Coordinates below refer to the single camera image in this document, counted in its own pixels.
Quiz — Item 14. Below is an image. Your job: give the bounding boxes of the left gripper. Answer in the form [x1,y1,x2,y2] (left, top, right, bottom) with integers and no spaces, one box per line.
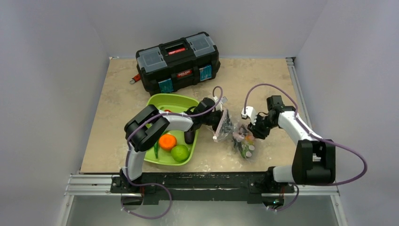
[201,109,236,134]

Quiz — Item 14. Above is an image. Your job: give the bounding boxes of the black fake grapes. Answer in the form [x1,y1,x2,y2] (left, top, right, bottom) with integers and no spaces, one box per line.
[219,109,233,135]

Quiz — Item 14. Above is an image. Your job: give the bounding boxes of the orange green fake mango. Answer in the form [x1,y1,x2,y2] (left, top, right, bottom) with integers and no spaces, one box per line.
[241,135,255,159]

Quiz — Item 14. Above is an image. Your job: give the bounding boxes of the clear zip top bag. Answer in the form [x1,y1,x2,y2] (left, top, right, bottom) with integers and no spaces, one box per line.
[212,119,254,159]

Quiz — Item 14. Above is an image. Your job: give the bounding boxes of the green plastic tray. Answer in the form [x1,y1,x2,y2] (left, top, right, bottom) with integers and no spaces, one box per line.
[144,93,199,166]

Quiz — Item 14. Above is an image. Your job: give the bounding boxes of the green fake apple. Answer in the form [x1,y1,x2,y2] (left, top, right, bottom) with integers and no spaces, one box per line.
[170,145,190,162]

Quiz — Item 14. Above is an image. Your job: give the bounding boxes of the orange fake fruit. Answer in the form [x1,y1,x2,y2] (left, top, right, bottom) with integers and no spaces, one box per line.
[158,134,177,152]

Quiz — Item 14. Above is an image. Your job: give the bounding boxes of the purple fake eggplant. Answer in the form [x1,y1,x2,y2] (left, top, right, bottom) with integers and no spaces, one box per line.
[184,131,196,145]

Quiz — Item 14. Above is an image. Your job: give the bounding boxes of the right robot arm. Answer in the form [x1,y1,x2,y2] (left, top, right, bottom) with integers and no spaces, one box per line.
[241,96,336,192]

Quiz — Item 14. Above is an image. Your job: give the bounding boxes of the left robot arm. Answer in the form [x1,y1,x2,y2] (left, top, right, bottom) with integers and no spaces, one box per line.
[122,97,224,193]

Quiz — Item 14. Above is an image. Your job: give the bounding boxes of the black plastic toolbox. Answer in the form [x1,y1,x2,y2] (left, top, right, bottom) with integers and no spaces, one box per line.
[136,32,221,96]

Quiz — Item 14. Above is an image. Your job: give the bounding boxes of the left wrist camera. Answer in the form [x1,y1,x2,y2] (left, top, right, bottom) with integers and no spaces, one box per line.
[213,96,228,111]

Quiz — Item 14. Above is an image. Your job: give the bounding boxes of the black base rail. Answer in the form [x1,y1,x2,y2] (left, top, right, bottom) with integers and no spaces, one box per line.
[110,171,295,205]

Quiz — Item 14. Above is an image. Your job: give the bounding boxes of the red handled tool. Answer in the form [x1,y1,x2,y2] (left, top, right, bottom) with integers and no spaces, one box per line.
[129,74,141,84]

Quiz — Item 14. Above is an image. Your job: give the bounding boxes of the aluminium frame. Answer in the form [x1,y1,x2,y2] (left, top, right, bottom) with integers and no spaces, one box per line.
[65,58,347,226]

